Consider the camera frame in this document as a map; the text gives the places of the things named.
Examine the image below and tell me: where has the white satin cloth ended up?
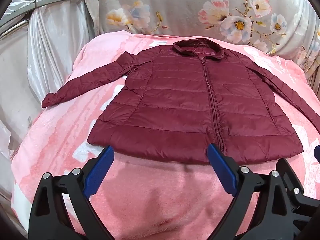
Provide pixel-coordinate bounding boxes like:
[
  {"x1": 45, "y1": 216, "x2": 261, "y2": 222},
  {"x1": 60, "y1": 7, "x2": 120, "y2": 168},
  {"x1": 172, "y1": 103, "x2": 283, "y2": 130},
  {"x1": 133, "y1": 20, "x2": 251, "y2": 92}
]
[{"x1": 0, "y1": 0, "x2": 100, "y2": 200}]

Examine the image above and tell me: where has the maroon quilted puffer jacket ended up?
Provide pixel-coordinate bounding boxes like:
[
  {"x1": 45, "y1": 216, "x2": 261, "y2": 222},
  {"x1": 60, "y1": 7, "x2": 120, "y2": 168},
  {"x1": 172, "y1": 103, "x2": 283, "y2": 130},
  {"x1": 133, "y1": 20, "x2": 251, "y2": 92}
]
[{"x1": 41, "y1": 39, "x2": 320, "y2": 165}]

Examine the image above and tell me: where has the grey floral quilt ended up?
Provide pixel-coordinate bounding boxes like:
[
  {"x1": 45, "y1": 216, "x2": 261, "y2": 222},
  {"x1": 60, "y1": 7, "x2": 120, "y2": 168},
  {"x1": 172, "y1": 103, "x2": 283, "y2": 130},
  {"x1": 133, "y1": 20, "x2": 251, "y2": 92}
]
[{"x1": 84, "y1": 0, "x2": 320, "y2": 80}]

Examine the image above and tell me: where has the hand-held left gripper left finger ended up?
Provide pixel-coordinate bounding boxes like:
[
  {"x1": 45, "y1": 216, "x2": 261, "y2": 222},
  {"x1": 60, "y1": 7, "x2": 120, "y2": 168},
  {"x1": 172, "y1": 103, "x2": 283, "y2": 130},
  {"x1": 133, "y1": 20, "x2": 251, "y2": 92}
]
[{"x1": 29, "y1": 145, "x2": 115, "y2": 240}]

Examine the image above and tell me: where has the grey metal rail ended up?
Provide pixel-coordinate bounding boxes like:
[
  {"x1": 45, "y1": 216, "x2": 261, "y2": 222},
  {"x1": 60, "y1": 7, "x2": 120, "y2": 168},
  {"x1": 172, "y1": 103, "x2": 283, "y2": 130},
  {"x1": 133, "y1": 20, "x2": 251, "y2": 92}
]
[{"x1": 0, "y1": 0, "x2": 85, "y2": 39}]

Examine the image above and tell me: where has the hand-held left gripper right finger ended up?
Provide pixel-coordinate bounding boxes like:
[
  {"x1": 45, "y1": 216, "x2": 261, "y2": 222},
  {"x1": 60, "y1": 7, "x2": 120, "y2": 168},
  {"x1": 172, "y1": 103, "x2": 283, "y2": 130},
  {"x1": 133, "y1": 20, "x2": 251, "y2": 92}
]
[{"x1": 208, "y1": 144, "x2": 288, "y2": 240}]

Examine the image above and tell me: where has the pink printed fleece blanket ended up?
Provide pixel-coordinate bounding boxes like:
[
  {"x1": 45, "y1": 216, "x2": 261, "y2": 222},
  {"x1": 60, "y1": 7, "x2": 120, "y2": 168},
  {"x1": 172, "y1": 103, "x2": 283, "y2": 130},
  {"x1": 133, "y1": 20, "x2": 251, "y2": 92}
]
[{"x1": 10, "y1": 30, "x2": 320, "y2": 240}]

